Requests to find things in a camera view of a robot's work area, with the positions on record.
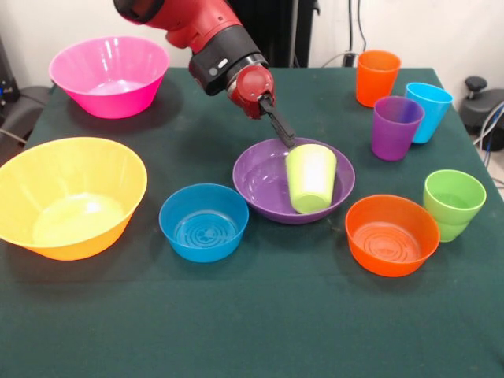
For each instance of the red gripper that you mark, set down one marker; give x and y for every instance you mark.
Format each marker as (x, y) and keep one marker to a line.
(252, 84)

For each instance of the lime yellow cup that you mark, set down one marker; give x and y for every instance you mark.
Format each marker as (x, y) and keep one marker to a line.
(311, 177)

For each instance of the purple bowl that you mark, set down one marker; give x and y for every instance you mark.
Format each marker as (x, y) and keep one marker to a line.
(260, 181)

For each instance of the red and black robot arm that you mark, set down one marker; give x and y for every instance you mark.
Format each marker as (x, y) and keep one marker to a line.
(204, 35)

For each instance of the black computer tower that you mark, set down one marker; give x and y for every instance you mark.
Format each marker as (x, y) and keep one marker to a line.
(6, 78)

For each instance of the black power adapter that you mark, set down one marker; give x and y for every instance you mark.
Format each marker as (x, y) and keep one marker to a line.
(349, 59)

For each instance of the orange cup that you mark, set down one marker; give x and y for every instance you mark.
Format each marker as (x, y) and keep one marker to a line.
(374, 84)

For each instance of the purple cup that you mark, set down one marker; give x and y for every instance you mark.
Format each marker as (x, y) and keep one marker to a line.
(393, 141)

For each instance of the small blue bowl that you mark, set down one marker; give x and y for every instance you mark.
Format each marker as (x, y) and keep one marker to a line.
(202, 250)

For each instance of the blue cup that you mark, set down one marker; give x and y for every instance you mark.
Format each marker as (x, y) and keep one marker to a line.
(431, 114)

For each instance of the small orange bowl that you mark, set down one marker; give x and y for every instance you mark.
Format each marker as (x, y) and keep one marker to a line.
(390, 265)

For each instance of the green cup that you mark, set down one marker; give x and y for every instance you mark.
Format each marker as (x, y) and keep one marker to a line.
(453, 232)
(454, 189)

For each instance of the dark green tablecloth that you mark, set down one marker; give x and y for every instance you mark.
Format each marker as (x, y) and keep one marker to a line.
(275, 315)

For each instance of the black equipment with knob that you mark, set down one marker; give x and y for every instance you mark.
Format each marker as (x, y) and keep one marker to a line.
(482, 106)

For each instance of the large pink bowl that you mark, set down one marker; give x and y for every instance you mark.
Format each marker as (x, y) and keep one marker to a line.
(78, 67)

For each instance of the large orange yellow bowl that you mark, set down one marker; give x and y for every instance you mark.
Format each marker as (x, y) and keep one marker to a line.
(59, 169)

